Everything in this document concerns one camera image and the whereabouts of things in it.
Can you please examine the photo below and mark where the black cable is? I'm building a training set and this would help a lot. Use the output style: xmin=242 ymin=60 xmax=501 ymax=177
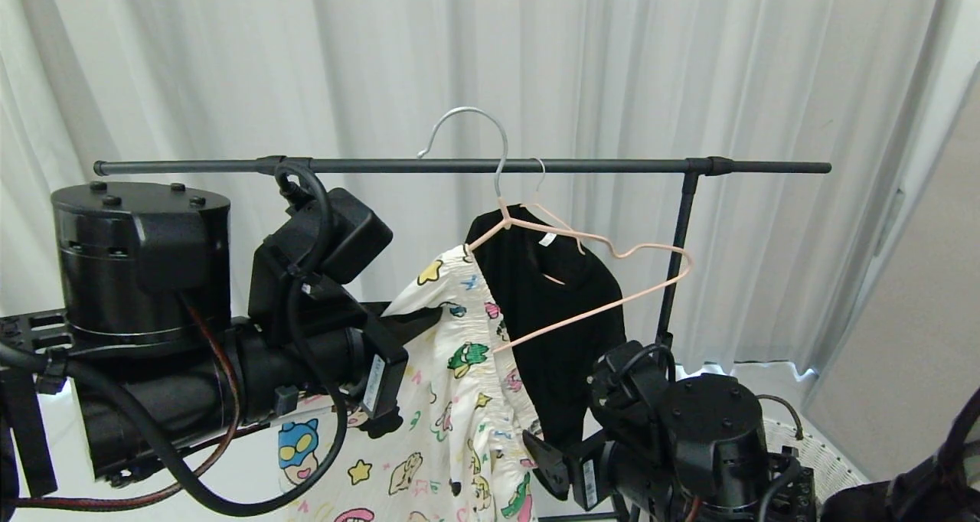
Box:
xmin=0 ymin=158 xmax=349 ymax=517
xmin=612 ymin=342 xmax=678 ymax=389

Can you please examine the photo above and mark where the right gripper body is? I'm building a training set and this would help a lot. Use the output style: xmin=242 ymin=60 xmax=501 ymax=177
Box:
xmin=567 ymin=430 xmax=675 ymax=522

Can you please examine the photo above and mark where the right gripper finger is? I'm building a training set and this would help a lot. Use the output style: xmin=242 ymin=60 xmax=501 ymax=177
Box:
xmin=523 ymin=430 xmax=571 ymax=500

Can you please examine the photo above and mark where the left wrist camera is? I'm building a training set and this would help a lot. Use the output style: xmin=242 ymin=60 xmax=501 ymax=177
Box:
xmin=247 ymin=188 xmax=394 ymax=347

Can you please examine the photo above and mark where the cream printed garment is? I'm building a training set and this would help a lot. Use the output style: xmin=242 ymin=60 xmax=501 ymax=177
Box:
xmin=276 ymin=245 xmax=552 ymax=522

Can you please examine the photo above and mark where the black short-sleeved shirt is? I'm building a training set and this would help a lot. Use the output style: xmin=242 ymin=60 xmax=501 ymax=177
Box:
xmin=465 ymin=204 xmax=627 ymax=450

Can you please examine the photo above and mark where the black clothes rack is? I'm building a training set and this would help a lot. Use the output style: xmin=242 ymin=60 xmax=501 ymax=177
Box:
xmin=93 ymin=155 xmax=833 ymax=522

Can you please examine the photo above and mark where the pink clothes hanger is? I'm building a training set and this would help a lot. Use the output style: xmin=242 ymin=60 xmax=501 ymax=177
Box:
xmin=417 ymin=107 xmax=694 ymax=354
xmin=523 ymin=158 xmax=589 ymax=287

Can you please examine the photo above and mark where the white laundry basket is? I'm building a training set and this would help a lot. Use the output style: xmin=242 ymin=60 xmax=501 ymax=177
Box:
xmin=754 ymin=415 xmax=870 ymax=507

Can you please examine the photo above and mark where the white curtain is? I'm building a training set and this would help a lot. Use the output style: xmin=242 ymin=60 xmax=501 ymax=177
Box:
xmin=0 ymin=0 xmax=980 ymax=377

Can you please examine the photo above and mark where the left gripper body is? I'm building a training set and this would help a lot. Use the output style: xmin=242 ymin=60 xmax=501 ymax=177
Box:
xmin=77 ymin=319 xmax=410 ymax=478

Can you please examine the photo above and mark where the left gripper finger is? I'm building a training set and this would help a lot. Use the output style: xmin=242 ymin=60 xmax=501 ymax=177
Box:
xmin=379 ymin=304 xmax=446 ymax=347

